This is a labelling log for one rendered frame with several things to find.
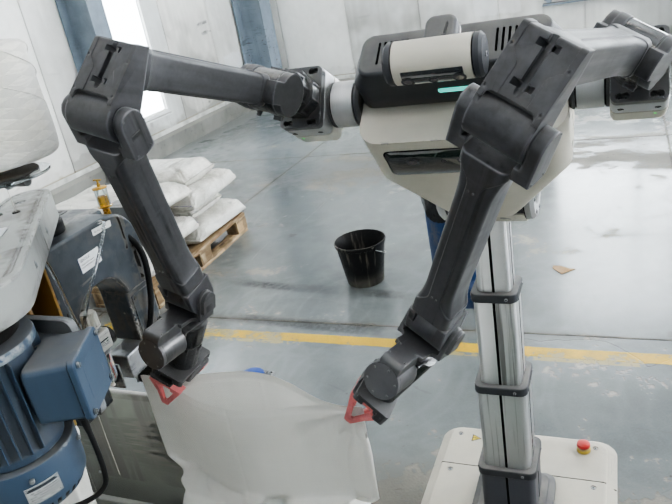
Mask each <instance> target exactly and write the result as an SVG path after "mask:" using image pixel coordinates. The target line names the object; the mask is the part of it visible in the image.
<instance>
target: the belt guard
mask: <svg viewBox="0 0 672 504"><path fill-rule="evenodd" d="M11 199H12V201H11ZM11 199H10V197H9V198H7V199H5V200H4V201H3V202H1V203H0V213H3V215H1V216H0V228H4V227H9V226H10V227H9V228H8V229H7V230H6V231H5V233H4V234H3V235H2V236H1V237H0V332H1V331H3V330H5V329H7V328H8V327H10V326H11V325H13V324H14V323H16V322H17V321H18V320H20V319H21V318H22V317H23V316H25V315H26V314H27V313H28V312H29V311H30V310H31V308H32V307H33V305H34V303H35V301H36V297H37V293H38V290H39V286H40V283H41V279H42V276H43V272H44V268H45V265H46V261H47V258H48V254H49V251H50V247H51V243H52V240H53V236H54V233H55V229H56V226H57V222H58V218H59V214H58V211H57V208H56V205H55V202H54V200H53V197H52V194H51V191H50V190H49V189H34V190H29V191H25V192H21V193H18V194H16V195H13V196H11ZM12 202H13V204H14V206H13V204H12ZM14 207H15V209H16V210H20V211H21V212H19V213H16V214H12V212H13V211H15V209H14Z"/></svg>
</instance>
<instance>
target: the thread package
mask: <svg viewBox="0 0 672 504"><path fill-rule="evenodd" d="M25 44H26V43H25V41H24V42H23V41H22V40H21V39H18V38H8V39H6V38H5V39H0V173H1V172H5V171H8V170H11V169H14V168H17V167H21V166H23V165H27V164H30V163H33V162H35V161H38V160H40V159H42V158H45V157H47V156H49V155H51V154H52V153H54V152H55V151H56V150H57V149H58V147H59V138H58V135H57V132H56V128H55V125H54V122H53V118H52V116H51V113H50V110H49V108H48V105H47V102H46V101H45V98H44V96H43V93H42V90H41V88H40V85H39V82H38V80H37V77H36V73H37V70H36V68H35V66H34V65H33V64H32V63H31V61H30V59H29V56H28V53H27V51H28V46H27V44H26V45H25ZM26 46H27V50H26ZM32 65H33V66H34V68H35V70H36V73H35V71H34V68H33V66H32Z"/></svg>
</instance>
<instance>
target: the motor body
mask: <svg viewBox="0 0 672 504"><path fill-rule="evenodd" d="M40 342H41V340H40V337H39V335H38V332H37V331H36V329H35V326H34V324H33V322H32V321H31V320H30V319H28V318H26V317H22V318H21V319H20V320H19V327H18V329H17V330H16V332H15V333H14V334H13V335H12V336H11V337H10V338H9V339H8V340H6V341H5V342H4V343H2V344H1V345H0V504H60V503H61V502H62V501H63V500H65V499H66V498H67V497H68V496H69V495H70V494H71V493H72V492H73V491H74V490H75V488H76V487H77V486H78V484H79V483H80V481H81V479H82V476H83V473H84V470H85V466H86V455H85V451H84V448H83V445H82V443H81V440H80V439H81V436H80V435H78V432H77V429H76V427H75V424H74V421H73V420H70V421H63V422H56V423H49V424H41V423H40V422H39V420H38V418H37V416H35V414H34V412H33V409H32V407H31V405H30V402H29V400H28V397H27V395H26V393H25V390H24V388H23V386H22V383H21V381H20V377H19V376H20V373H21V371H22V369H23V367H24V366H25V364H26V363H27V362H28V360H29V359H30V357H31V356H32V354H33V353H34V351H35V350H34V346H36V345H38V344H40Z"/></svg>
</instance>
